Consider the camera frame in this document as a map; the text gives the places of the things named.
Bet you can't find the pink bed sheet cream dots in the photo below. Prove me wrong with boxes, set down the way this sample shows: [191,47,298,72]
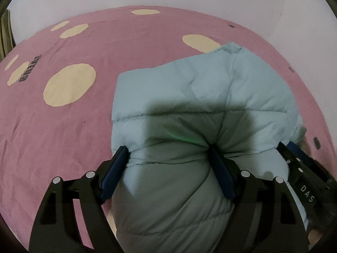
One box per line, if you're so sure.
[0,5,328,246]

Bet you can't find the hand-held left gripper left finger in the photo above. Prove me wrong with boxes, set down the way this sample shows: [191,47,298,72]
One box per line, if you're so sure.
[28,145,129,253]

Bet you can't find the light blue puffer jacket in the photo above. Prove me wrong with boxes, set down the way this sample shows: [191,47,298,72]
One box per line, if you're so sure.
[110,41,309,253]

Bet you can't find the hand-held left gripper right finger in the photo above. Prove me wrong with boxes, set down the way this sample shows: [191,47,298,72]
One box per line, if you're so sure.
[209,146,309,253]

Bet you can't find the striped olive curtain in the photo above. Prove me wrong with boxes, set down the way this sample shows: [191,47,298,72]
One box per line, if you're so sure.
[0,9,14,62]

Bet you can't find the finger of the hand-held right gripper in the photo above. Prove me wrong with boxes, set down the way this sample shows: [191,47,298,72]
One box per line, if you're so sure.
[278,141,312,170]

